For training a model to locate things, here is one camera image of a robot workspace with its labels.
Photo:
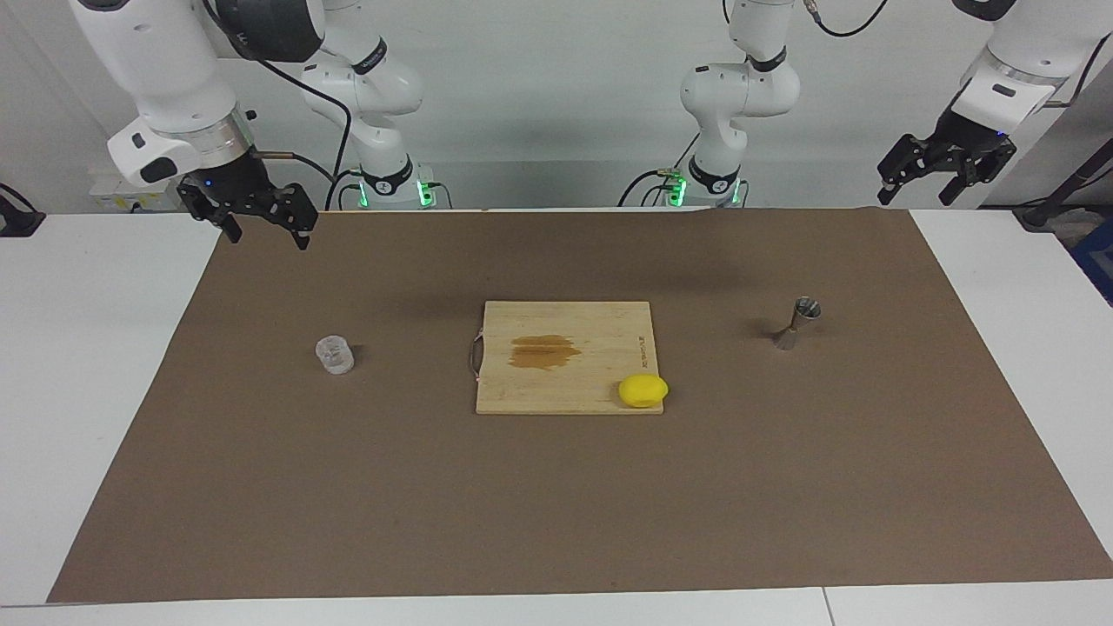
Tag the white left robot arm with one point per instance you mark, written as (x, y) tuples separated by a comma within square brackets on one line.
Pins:
[(739, 87)]

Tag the steel double jigger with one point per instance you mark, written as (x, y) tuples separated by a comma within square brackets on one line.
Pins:
[(796, 326)]

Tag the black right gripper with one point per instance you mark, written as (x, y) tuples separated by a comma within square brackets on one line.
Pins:
[(239, 184)]

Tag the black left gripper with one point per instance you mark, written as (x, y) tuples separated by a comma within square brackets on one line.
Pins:
[(967, 132)]

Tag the blue box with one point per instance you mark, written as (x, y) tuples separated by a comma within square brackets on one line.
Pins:
[(1097, 261)]

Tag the black stand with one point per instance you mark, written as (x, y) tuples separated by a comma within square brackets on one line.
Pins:
[(1065, 193)]

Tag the yellow lemon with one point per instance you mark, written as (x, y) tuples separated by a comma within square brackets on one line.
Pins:
[(643, 391)]

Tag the wooden cutting board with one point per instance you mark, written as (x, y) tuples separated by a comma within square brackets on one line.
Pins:
[(556, 382)]

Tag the white power strip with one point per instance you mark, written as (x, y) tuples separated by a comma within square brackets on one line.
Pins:
[(122, 193)]

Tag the brown table mat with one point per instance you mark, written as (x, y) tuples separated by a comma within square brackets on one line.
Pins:
[(556, 504)]

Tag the black clamp mount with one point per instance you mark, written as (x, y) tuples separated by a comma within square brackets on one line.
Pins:
[(19, 219)]

